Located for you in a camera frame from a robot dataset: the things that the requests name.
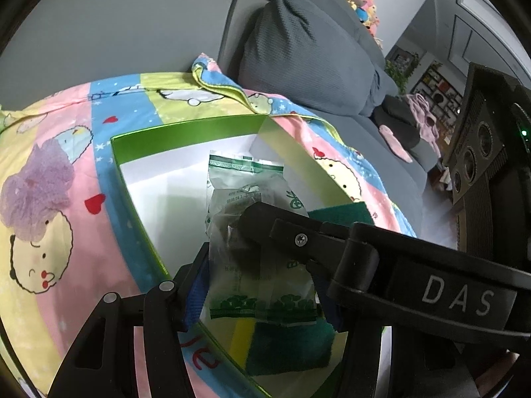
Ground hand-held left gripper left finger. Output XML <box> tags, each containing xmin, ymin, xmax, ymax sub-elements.
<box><xmin>47</xmin><ymin>240</ymin><xmax>212</xmax><ymax>398</ymax></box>

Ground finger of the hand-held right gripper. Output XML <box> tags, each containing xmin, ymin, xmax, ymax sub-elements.
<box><xmin>240</xmin><ymin>201</ymin><xmax>381</xmax><ymax>296</ymax></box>

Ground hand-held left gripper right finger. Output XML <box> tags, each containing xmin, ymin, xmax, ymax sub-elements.
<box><xmin>309</xmin><ymin>265</ymin><xmax>394</xmax><ymax>398</ymax></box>

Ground yellow sponge with green scourer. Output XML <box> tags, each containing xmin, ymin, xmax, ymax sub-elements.
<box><xmin>230</xmin><ymin>319</ymin><xmax>337</xmax><ymax>378</ymax></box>
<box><xmin>308</xmin><ymin>201</ymin><xmax>374</xmax><ymax>227</ymax></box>

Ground green cardboard box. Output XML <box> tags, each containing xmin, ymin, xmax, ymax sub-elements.
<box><xmin>110</xmin><ymin>114</ymin><xmax>393</xmax><ymax>398</ymax></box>

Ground cartoon printed bedsheet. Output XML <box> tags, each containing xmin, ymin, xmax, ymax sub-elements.
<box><xmin>0</xmin><ymin>52</ymin><xmax>417</xmax><ymax>398</ymax></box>

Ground pink slipper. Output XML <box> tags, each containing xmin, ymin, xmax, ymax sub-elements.
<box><xmin>379</xmin><ymin>124</ymin><xmax>413</xmax><ymax>163</ymax></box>

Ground dark grey pillow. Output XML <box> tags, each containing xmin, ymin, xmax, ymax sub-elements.
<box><xmin>375</xmin><ymin>95</ymin><xmax>442</xmax><ymax>170</ymax></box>

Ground pink cloth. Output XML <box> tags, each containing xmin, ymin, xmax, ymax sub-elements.
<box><xmin>404</xmin><ymin>93</ymin><xmax>438</xmax><ymax>142</ymax></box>

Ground purple mesh bath pouf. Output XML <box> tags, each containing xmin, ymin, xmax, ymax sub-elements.
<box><xmin>0</xmin><ymin>138</ymin><xmax>75</xmax><ymax>242</ymax></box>

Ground green houseplant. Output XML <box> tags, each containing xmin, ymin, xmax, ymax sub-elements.
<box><xmin>384</xmin><ymin>50</ymin><xmax>419</xmax><ymax>96</ymax></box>

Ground row of plush toys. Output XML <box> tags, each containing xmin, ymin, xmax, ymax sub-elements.
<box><xmin>324</xmin><ymin>0</ymin><xmax>386</xmax><ymax>46</ymax></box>

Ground dark wall shelf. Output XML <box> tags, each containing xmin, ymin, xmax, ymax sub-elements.
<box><xmin>411</xmin><ymin>60</ymin><xmax>465</xmax><ymax>125</ymax></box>

